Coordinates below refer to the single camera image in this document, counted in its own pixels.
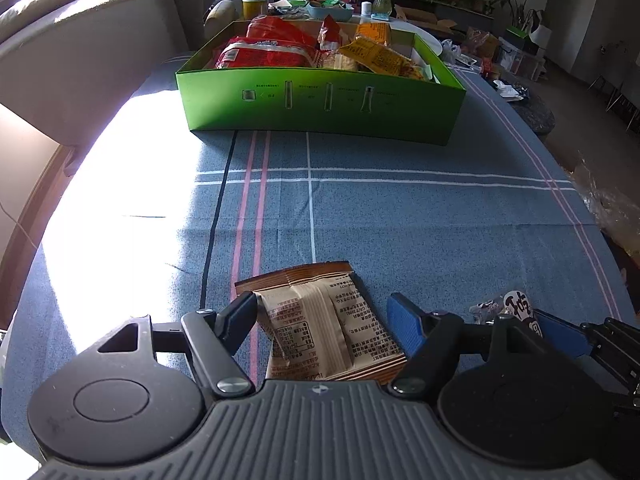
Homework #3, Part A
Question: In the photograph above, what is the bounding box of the yellow tin can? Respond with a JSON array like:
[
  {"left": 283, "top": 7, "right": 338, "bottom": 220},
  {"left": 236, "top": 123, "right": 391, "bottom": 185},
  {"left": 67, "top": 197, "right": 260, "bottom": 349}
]
[{"left": 242, "top": 0, "right": 269, "bottom": 21}]

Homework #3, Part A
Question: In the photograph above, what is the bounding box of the blue striped tablecloth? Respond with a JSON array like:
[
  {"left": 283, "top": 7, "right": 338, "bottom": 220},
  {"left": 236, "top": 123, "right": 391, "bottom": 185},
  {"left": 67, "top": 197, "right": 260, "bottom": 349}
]
[{"left": 1, "top": 62, "right": 634, "bottom": 453}]

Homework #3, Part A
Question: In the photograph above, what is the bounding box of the blue plastic basket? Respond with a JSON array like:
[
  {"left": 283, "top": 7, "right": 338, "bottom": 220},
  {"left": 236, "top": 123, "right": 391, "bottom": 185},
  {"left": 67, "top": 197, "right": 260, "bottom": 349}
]
[{"left": 305, "top": 0, "right": 354, "bottom": 22}]

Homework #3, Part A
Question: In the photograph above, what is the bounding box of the green cardboard box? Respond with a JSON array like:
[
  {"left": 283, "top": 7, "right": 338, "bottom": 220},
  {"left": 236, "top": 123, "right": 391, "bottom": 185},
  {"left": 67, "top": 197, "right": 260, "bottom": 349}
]
[{"left": 176, "top": 21, "right": 466, "bottom": 145}]

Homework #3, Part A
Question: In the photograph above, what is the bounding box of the brown silver snack packet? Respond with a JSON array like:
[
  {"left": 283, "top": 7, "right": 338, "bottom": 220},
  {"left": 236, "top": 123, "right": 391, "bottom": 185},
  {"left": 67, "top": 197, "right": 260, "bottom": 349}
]
[{"left": 235, "top": 261, "right": 407, "bottom": 384}]

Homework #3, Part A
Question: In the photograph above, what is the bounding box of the open cardboard box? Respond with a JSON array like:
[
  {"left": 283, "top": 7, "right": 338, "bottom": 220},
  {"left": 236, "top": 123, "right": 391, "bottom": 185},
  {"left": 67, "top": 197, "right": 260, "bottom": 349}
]
[{"left": 395, "top": 6, "right": 457, "bottom": 35}]

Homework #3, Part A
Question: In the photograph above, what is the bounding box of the red checkered snack pack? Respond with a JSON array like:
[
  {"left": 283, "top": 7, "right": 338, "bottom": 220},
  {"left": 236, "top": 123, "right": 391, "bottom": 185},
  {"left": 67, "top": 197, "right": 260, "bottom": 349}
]
[{"left": 214, "top": 36, "right": 319, "bottom": 70}]

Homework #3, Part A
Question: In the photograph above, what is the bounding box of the white round coffee table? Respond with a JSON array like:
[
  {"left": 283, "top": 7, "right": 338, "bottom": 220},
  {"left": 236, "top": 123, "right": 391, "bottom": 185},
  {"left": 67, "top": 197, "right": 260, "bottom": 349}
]
[{"left": 390, "top": 18, "right": 442, "bottom": 56}]

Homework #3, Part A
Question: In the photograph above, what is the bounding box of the red rice cracker bag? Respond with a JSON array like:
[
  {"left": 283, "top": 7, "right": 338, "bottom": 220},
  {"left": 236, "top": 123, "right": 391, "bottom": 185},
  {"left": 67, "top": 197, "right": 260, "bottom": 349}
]
[{"left": 246, "top": 15, "right": 318, "bottom": 50}]

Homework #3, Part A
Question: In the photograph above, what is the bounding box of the small orange snack packet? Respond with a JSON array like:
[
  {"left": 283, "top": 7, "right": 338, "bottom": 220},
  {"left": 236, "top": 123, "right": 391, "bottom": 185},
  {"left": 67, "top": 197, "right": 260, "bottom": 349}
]
[{"left": 356, "top": 22, "right": 392, "bottom": 47}]

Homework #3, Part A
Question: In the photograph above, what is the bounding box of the beige sofa armchair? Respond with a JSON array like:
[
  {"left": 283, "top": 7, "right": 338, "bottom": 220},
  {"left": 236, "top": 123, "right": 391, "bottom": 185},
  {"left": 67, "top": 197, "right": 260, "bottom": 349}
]
[{"left": 1, "top": 0, "right": 236, "bottom": 174}]

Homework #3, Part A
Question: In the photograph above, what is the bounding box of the dark marble round table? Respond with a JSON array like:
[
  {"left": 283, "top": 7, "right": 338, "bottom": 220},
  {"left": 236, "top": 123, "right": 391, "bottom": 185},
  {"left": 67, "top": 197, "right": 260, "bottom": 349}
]
[{"left": 491, "top": 77, "right": 556, "bottom": 140}]

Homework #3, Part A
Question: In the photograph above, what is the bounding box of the small red white snack packet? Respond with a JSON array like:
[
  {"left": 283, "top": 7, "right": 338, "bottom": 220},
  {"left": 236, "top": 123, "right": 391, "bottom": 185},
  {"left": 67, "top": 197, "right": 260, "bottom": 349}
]
[{"left": 318, "top": 14, "right": 349, "bottom": 52}]

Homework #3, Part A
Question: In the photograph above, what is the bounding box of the yellow egg snack packet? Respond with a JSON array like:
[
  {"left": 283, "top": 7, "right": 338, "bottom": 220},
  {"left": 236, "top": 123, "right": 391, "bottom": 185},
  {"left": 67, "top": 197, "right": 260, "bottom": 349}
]
[{"left": 338, "top": 36, "right": 425, "bottom": 80}]

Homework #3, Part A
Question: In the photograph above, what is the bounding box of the black white snack packet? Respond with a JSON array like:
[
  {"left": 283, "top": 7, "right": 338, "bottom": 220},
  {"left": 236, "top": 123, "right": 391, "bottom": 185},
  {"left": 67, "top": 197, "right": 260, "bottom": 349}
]
[{"left": 470, "top": 289, "right": 544, "bottom": 337}]

